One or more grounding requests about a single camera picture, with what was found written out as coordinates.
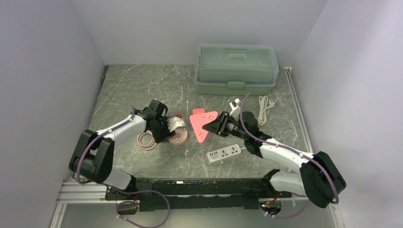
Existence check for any round pink socket hub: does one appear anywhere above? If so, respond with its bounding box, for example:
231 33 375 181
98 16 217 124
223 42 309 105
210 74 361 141
168 128 188 146

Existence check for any white power strip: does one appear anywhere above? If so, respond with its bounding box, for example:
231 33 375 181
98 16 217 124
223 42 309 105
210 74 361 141
207 144 242 162

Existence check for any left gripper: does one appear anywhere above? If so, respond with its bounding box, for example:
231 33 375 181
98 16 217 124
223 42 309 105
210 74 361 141
150 115 176 143

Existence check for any green plastic storage box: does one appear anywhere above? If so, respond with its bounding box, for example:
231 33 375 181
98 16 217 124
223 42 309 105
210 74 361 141
195 43 279 95

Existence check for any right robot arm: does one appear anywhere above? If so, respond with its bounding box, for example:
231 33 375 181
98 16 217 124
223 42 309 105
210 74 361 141
203 111 346 208

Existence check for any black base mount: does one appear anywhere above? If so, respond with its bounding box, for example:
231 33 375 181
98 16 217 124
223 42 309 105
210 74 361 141
105 178 291 212

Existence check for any pink triangular socket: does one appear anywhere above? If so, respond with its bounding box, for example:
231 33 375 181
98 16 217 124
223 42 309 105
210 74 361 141
189 108 219 143

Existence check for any aluminium rail frame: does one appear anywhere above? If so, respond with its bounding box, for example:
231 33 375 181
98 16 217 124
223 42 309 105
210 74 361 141
68 65 346 219

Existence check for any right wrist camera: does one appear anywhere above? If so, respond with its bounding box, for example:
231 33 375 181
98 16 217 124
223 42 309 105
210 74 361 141
230 98 241 118

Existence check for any pink plug adapter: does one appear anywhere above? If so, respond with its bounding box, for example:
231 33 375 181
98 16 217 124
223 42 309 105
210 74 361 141
192 108 205 115

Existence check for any white power strip cable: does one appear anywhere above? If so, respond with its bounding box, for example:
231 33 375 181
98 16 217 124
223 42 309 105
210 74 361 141
240 95 277 150

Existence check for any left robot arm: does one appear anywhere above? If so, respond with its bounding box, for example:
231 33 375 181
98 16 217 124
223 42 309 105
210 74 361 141
69 100 175 200

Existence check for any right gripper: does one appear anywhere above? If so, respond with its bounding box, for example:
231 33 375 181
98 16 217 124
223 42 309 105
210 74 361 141
203 111 248 141

